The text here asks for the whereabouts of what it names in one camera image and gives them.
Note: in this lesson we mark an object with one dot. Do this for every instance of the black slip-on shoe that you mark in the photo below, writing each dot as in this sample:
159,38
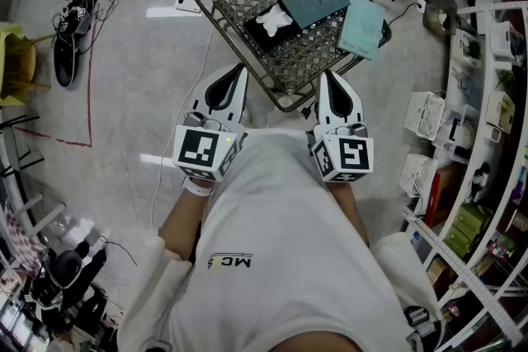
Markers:
65,62

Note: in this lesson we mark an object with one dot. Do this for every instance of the person's left forearm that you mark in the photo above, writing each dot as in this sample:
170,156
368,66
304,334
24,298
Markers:
181,222

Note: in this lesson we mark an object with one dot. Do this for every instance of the white wristband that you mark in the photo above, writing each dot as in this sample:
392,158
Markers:
198,187

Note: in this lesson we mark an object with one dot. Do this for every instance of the white power strip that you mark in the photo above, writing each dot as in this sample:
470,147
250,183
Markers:
187,5

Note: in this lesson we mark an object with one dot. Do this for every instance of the white shelf rack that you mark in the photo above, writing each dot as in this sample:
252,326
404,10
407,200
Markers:
486,193

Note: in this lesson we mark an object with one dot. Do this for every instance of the yellow chair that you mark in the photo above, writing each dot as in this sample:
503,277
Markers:
16,62

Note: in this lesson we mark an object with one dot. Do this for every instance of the teal notebook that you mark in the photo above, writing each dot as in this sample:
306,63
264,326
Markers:
362,26

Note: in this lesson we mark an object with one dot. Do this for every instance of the person's right forearm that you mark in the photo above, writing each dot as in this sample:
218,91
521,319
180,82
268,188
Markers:
350,210

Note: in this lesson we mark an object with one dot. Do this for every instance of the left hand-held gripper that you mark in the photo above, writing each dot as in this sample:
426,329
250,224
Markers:
194,150

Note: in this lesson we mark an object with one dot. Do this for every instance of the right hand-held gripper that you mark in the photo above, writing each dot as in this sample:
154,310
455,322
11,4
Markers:
350,154

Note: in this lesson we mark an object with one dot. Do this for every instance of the black metal stand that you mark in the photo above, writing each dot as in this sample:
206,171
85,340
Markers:
16,144

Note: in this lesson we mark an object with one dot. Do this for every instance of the person's white t-shirt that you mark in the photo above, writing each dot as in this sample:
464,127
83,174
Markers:
288,218

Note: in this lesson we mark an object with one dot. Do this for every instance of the red cardboard box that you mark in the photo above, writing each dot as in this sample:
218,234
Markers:
439,193

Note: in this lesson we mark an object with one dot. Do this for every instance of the dark teal tissue box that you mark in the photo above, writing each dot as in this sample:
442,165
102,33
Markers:
317,2

